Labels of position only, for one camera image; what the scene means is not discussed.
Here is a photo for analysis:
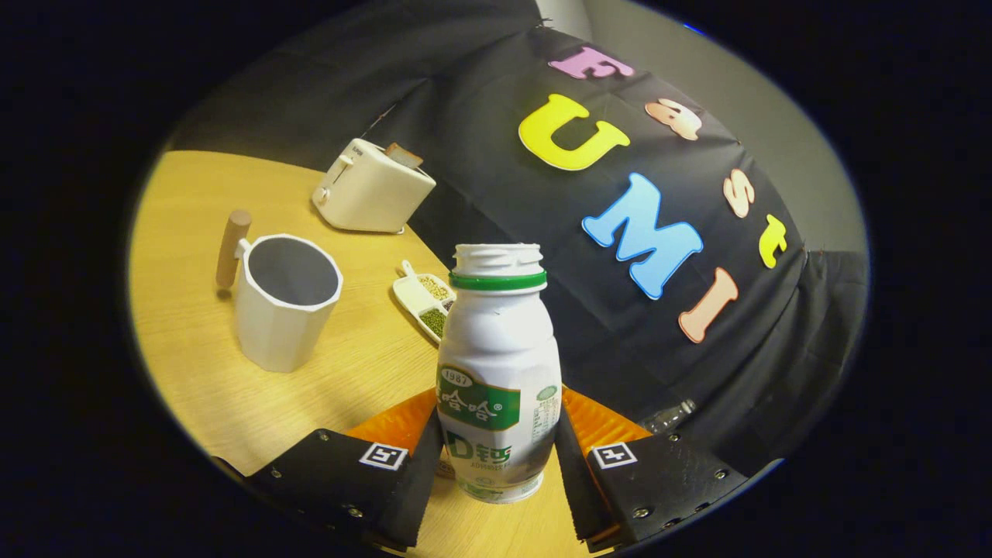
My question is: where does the white juice bottle green label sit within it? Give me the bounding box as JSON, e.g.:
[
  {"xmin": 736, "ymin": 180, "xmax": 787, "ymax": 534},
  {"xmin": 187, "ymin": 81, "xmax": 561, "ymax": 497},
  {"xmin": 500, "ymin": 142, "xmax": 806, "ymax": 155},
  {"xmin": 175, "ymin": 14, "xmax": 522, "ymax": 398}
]
[{"xmin": 436, "ymin": 243, "xmax": 562, "ymax": 505}]

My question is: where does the white cup wooden handle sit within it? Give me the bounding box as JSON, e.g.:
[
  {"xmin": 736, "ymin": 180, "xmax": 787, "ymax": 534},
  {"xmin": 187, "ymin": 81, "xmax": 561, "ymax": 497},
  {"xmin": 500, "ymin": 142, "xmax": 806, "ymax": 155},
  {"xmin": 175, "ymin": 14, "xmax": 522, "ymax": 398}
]
[{"xmin": 215, "ymin": 209, "xmax": 344, "ymax": 374}]

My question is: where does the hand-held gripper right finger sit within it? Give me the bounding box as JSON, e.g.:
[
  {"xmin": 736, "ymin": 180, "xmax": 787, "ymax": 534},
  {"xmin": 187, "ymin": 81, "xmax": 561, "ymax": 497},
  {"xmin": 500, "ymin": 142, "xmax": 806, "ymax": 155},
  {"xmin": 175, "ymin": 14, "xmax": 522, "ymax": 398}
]
[{"xmin": 554, "ymin": 385, "xmax": 751, "ymax": 553}]

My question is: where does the white divided dish with beans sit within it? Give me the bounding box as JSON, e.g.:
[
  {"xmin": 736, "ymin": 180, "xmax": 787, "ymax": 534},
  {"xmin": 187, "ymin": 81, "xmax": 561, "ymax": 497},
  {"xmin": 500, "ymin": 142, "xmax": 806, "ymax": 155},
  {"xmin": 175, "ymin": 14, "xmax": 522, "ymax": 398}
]
[{"xmin": 392, "ymin": 260, "xmax": 456, "ymax": 345}]

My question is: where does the clear plastic water bottle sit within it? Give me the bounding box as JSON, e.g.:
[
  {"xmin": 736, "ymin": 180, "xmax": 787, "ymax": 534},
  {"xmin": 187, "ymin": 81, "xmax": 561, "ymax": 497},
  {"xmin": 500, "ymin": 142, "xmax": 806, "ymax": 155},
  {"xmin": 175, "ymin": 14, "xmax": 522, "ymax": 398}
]
[{"xmin": 642, "ymin": 399, "xmax": 698, "ymax": 435}]

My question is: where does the black backdrop cloth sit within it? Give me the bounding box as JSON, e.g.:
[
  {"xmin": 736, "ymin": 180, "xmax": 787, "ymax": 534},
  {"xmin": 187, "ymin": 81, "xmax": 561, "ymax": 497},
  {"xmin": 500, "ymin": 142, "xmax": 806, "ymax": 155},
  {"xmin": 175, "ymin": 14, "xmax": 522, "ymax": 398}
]
[{"xmin": 167, "ymin": 0, "xmax": 869, "ymax": 474}]

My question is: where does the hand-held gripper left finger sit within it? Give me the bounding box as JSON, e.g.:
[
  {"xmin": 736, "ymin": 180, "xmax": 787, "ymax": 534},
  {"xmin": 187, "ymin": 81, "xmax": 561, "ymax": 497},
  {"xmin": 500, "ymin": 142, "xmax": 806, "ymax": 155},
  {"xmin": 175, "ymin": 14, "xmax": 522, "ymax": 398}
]
[{"xmin": 246, "ymin": 387, "xmax": 444, "ymax": 553}]

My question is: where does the cream toaster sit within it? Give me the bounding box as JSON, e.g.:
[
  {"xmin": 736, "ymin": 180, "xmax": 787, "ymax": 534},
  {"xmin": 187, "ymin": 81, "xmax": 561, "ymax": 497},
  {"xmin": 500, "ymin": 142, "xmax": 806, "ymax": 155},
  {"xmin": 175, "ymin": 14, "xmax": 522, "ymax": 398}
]
[{"xmin": 312, "ymin": 138, "xmax": 437, "ymax": 235}]

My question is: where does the wooden table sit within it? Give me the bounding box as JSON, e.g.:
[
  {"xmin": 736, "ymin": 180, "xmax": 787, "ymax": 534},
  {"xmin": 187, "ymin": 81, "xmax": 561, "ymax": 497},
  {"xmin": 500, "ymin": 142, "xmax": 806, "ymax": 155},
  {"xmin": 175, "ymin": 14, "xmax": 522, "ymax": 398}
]
[{"xmin": 128, "ymin": 150, "xmax": 613, "ymax": 558}]

